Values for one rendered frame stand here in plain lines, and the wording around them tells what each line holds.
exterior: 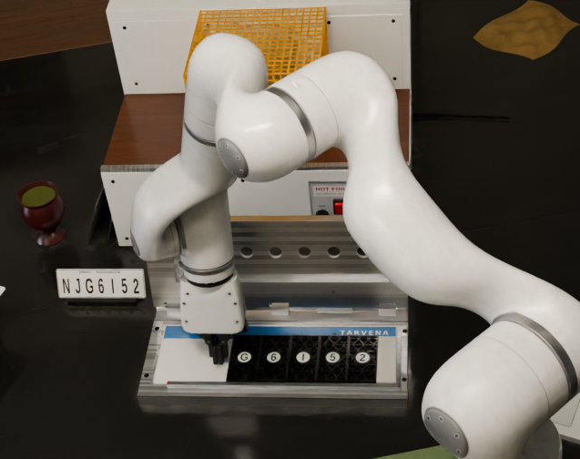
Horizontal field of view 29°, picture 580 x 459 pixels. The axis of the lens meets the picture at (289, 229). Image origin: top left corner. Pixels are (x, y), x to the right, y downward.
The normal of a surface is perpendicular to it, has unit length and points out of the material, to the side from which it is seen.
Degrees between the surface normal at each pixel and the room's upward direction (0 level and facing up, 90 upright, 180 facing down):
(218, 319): 76
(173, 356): 0
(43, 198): 0
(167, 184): 40
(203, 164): 100
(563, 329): 21
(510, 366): 14
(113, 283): 65
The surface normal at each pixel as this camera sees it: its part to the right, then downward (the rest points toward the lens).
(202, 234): 0.23, 0.47
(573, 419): -0.08, -0.73
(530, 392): 0.42, -0.14
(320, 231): -0.10, 0.53
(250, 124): -0.12, -0.37
